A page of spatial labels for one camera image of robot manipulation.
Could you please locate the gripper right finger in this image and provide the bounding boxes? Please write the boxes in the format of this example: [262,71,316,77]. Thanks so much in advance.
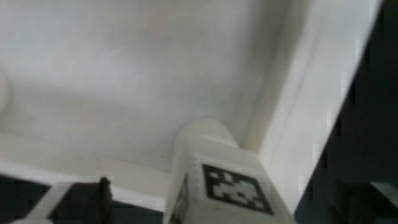
[326,181,398,224]

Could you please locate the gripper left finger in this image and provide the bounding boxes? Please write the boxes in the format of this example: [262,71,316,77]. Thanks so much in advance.
[10,175,115,224]

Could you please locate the white table leg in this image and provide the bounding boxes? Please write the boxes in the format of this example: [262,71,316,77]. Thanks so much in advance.
[161,119,296,224]

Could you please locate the white square table top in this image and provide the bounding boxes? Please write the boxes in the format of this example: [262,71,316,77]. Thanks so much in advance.
[0,0,309,210]

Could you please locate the white L-shaped fence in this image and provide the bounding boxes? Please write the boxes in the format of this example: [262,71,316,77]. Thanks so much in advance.
[257,0,383,209]

